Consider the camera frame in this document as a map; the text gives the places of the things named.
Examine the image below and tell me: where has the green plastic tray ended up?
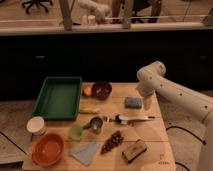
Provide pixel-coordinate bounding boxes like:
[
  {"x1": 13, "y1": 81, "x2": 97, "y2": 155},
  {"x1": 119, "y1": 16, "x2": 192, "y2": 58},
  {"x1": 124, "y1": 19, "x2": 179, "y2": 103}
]
[{"x1": 32, "y1": 77, "x2": 82, "y2": 121}]

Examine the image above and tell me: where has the black wooden-top box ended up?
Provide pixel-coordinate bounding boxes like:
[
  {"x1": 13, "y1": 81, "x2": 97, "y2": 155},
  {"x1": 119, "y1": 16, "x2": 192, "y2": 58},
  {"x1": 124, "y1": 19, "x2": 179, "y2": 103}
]
[{"x1": 122, "y1": 139, "x2": 147, "y2": 163}]

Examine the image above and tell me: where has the brown grape bunch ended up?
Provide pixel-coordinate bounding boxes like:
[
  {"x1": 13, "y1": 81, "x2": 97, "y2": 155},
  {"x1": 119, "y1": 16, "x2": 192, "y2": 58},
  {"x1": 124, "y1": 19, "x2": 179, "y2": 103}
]
[{"x1": 100, "y1": 131, "x2": 124, "y2": 154}]

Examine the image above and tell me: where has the blue sponge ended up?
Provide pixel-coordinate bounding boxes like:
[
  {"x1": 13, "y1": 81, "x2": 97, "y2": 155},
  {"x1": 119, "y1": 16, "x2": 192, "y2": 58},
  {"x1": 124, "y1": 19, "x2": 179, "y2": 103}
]
[{"x1": 124, "y1": 97, "x2": 142, "y2": 109}]

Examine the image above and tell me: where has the orange fruit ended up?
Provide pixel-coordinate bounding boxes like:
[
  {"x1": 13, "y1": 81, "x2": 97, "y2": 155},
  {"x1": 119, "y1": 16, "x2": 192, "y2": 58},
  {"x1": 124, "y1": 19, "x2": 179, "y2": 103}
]
[{"x1": 82, "y1": 85, "x2": 92, "y2": 97}]

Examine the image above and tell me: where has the wooden table leg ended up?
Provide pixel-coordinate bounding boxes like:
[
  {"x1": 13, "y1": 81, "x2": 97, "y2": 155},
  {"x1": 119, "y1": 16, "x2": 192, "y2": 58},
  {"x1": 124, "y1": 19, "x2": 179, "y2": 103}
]
[
  {"x1": 122, "y1": 0, "x2": 133, "y2": 29},
  {"x1": 59, "y1": 0, "x2": 72, "y2": 31}
]

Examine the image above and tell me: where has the yellow banana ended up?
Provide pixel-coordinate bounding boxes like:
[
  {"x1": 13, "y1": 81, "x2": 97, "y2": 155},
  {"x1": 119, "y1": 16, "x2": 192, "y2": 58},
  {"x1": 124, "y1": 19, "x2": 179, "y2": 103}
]
[{"x1": 79, "y1": 108, "x2": 100, "y2": 115}]

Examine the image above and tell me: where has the green plastic cup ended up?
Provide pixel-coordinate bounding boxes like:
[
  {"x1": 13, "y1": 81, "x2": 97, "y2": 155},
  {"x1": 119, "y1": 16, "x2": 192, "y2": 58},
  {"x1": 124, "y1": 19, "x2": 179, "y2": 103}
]
[{"x1": 68, "y1": 125, "x2": 83, "y2": 140}]

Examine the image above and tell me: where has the wooden table leg right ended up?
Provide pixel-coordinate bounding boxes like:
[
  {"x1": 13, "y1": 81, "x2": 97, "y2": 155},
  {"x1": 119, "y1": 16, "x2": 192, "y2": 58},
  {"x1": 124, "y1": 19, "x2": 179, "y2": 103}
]
[{"x1": 122, "y1": 0, "x2": 133, "y2": 29}]

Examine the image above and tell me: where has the blue cloth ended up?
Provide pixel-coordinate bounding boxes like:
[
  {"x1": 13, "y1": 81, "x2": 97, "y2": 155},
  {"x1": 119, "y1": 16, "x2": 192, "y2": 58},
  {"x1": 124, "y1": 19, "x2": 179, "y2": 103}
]
[{"x1": 69, "y1": 142, "x2": 99, "y2": 166}]

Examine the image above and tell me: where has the white handled brush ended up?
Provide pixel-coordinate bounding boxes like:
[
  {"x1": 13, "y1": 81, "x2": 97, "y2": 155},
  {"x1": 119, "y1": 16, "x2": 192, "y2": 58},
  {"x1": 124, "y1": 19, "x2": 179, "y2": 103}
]
[{"x1": 103, "y1": 114, "x2": 156, "y2": 127}]

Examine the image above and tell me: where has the white ceramic cup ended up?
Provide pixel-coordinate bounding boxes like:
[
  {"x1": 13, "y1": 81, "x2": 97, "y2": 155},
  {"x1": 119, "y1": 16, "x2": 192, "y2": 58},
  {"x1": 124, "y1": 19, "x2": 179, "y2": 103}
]
[{"x1": 26, "y1": 116, "x2": 46, "y2": 135}]

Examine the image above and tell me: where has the metal measuring cup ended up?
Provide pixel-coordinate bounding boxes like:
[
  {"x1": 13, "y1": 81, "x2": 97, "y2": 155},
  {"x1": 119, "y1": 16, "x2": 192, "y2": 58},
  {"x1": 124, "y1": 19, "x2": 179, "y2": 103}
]
[{"x1": 83, "y1": 117, "x2": 103, "y2": 134}]

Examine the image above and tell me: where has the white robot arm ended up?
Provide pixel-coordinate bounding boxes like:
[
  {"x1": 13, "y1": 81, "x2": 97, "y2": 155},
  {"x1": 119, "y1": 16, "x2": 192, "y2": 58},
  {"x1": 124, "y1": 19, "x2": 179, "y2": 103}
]
[{"x1": 137, "y1": 61, "x2": 213, "y2": 171}]

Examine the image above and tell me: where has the wooden table leg left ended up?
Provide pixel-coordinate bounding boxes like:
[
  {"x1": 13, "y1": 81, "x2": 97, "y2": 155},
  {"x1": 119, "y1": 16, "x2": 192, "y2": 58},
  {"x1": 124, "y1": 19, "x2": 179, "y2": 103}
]
[{"x1": 59, "y1": 0, "x2": 72, "y2": 31}]

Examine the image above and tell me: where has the black floor cable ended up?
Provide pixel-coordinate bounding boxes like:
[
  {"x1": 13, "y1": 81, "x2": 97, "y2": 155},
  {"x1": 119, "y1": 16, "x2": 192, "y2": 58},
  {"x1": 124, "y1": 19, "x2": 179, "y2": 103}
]
[{"x1": 165, "y1": 125, "x2": 208, "y2": 171}]

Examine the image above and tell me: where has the dark red bowl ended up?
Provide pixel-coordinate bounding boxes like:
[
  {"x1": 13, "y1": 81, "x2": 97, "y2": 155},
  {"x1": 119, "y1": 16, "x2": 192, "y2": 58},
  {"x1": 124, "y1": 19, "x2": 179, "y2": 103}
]
[{"x1": 92, "y1": 81, "x2": 112, "y2": 100}]

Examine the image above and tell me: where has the orange bowl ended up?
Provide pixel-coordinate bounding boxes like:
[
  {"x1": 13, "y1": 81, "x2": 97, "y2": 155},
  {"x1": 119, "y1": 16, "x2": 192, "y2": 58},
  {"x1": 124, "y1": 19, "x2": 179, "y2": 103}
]
[{"x1": 32, "y1": 133, "x2": 64, "y2": 167}]

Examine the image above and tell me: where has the black office chair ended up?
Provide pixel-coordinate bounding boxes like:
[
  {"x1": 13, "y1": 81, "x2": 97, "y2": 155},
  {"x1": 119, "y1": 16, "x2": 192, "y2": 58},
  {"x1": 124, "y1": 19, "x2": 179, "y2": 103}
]
[{"x1": 21, "y1": 0, "x2": 53, "y2": 14}]

